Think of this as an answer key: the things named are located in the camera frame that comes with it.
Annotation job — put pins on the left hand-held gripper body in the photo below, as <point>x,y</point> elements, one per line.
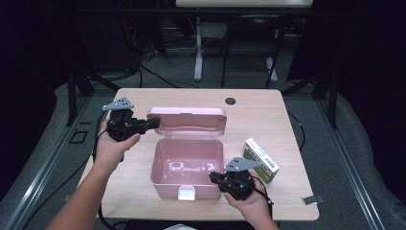
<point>123,127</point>

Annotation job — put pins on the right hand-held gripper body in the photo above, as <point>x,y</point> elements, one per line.
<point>237,187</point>

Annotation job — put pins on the pink storage box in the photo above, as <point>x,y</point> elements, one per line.
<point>186,153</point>

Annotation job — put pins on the green white medicine box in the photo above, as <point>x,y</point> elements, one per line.
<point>268,163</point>

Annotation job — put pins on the person's right hand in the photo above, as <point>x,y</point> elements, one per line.
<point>255,206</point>

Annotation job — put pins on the person's left hand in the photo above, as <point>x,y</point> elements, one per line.
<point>110,151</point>

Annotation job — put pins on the black metal stand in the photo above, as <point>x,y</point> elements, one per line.
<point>72,102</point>
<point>333,105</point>

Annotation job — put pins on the white desk leg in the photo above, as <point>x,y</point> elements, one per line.
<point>198,57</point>

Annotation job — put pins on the dark curtain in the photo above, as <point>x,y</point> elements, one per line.
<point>373,80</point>
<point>25,96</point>

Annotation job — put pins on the black chair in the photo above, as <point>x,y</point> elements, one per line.
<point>255,24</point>

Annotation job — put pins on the metal table bracket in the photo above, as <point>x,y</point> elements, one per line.
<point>312,200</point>
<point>66,198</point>

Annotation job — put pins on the aluminium floor rail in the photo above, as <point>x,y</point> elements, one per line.
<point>356,179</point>
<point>38,180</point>

